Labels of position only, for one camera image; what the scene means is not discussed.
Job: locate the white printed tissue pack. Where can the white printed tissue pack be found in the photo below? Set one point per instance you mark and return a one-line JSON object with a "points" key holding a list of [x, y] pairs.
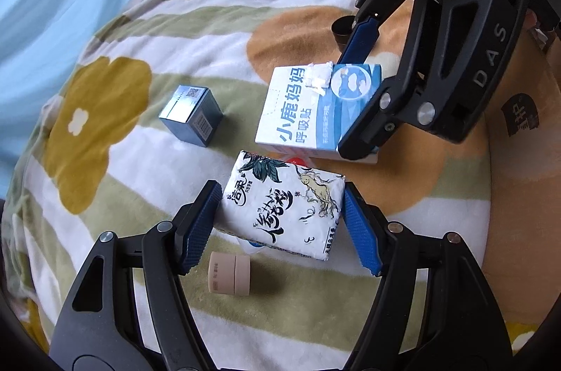
{"points": [[282, 209]]}

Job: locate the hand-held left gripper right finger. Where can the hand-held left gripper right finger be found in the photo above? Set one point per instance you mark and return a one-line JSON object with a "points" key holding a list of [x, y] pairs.
{"points": [[362, 230]]}

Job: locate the small dark brown cup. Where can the small dark brown cup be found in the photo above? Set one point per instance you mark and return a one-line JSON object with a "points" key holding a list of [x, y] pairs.
{"points": [[341, 31]]}

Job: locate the brown cardboard box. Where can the brown cardboard box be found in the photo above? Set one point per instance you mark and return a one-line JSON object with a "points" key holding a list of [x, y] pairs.
{"points": [[523, 160]]}

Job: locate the red and white small item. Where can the red and white small item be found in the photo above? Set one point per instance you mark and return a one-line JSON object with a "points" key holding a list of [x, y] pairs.
{"points": [[294, 159]]}

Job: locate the beige round jar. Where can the beige round jar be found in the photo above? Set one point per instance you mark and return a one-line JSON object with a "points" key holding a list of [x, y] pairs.
{"points": [[229, 273]]}

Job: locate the floral striped fleece blanket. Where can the floral striped fleece blanket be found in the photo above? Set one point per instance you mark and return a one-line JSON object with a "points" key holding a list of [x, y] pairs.
{"points": [[144, 187]]}

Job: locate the small dark blue box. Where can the small dark blue box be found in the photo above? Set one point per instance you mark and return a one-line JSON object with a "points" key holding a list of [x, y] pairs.
{"points": [[192, 116]]}

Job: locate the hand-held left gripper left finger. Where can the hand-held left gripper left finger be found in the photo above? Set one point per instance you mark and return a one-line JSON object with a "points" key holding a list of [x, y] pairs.
{"points": [[198, 228]]}

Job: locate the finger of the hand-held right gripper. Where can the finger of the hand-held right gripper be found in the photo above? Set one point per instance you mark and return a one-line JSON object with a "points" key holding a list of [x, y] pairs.
{"points": [[362, 41], [360, 133]]}

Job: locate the blue and white carton box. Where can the blue and white carton box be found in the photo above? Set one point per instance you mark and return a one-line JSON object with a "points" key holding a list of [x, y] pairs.
{"points": [[302, 108]]}

